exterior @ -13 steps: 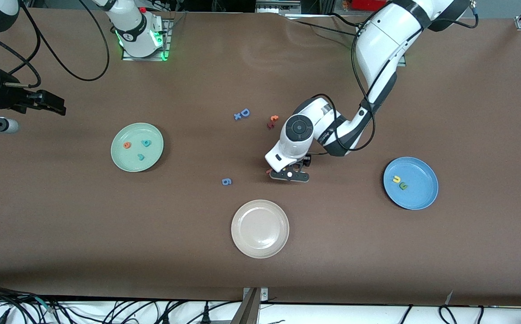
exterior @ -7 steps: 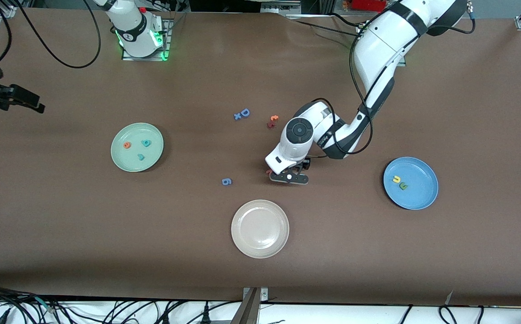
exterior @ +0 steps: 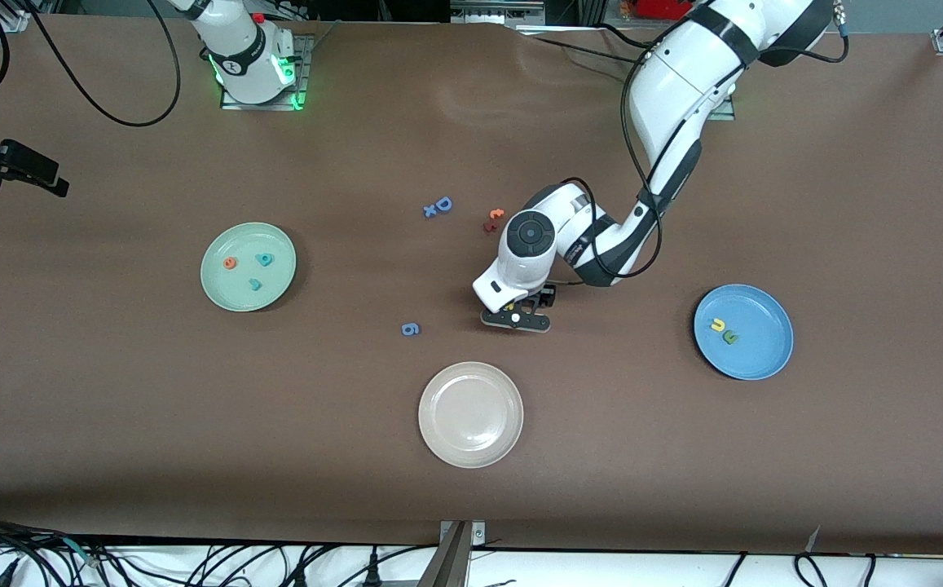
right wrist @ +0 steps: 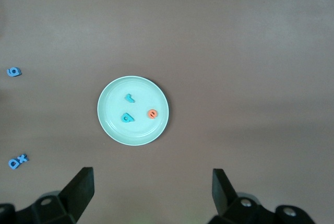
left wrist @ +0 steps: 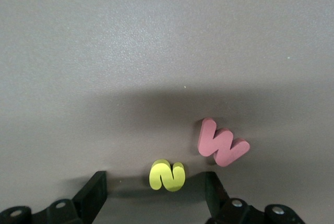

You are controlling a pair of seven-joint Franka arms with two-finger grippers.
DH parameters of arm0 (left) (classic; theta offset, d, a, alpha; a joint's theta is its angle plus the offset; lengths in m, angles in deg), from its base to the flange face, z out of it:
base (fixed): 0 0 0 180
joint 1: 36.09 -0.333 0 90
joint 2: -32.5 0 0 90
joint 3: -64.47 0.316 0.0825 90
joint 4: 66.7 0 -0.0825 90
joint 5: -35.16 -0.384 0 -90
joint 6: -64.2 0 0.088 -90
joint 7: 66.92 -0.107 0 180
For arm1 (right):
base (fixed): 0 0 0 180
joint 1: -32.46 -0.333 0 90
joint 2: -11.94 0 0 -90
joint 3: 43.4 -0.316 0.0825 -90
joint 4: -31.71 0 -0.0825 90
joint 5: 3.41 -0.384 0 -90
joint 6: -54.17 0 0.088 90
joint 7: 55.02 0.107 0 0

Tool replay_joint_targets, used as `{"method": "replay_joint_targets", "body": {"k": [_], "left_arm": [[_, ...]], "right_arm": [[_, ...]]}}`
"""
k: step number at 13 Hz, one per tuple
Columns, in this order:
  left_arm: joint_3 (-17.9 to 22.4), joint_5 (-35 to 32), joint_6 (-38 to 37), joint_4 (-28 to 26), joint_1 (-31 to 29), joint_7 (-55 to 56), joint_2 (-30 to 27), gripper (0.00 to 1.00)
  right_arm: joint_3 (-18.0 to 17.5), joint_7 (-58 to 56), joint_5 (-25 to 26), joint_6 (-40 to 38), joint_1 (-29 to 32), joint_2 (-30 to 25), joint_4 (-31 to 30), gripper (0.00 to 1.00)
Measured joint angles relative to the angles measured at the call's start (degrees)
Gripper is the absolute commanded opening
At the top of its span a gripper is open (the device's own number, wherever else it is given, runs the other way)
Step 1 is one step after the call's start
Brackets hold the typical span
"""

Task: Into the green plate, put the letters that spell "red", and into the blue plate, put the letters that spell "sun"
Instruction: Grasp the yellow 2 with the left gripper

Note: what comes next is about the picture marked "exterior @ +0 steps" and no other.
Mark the beige round plate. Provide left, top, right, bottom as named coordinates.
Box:
left=418, top=361, right=524, bottom=470

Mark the blue round plate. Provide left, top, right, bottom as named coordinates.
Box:
left=693, top=284, right=795, bottom=382

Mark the pale green round plate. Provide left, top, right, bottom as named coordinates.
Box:
left=200, top=222, right=297, bottom=313

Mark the grey metal equipment box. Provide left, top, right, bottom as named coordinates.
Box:
left=451, top=0, right=545, bottom=24

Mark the red box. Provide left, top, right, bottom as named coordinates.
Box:
left=632, top=0, right=696, bottom=21

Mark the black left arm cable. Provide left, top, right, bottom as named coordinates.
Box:
left=561, top=24, right=851, bottom=285

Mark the thin black table cable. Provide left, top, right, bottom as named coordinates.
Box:
left=530, top=36, right=643, bottom=64
left=597, top=23, right=655, bottom=50

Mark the metal table edge bracket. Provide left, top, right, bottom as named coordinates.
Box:
left=418, top=520, right=487, bottom=587

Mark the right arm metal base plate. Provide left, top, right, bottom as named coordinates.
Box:
left=220, top=33, right=310, bottom=111

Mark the black floor cable loop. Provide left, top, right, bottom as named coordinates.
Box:
left=793, top=553, right=829, bottom=587

